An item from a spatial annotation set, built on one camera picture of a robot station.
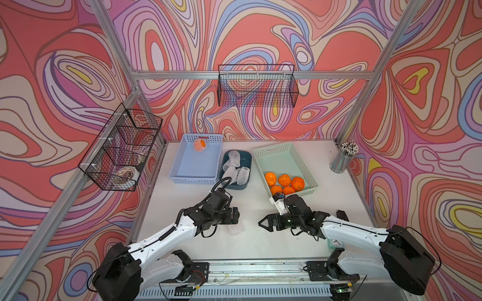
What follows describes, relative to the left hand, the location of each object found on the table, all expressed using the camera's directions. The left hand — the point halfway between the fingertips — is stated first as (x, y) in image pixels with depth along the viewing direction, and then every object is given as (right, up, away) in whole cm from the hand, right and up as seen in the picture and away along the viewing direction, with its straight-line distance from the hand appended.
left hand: (234, 216), depth 82 cm
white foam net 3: (+4, +17, +12) cm, 21 cm away
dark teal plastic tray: (+6, +25, +26) cm, 36 cm away
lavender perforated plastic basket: (-28, +21, +30) cm, 46 cm away
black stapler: (+50, -1, +5) cm, 50 cm away
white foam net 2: (-2, +19, +14) cm, 23 cm away
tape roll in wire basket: (-41, +20, -10) cm, 47 cm away
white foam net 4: (+1, -5, -2) cm, 6 cm away
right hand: (+14, -5, -1) cm, 15 cm away
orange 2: (+27, +10, +11) cm, 30 cm away
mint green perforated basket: (+28, +25, +29) cm, 47 cm away
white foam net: (-1, +26, +20) cm, 33 cm away
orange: (+20, +10, +10) cm, 25 cm away
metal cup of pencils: (+56, +26, +14) cm, 63 cm away
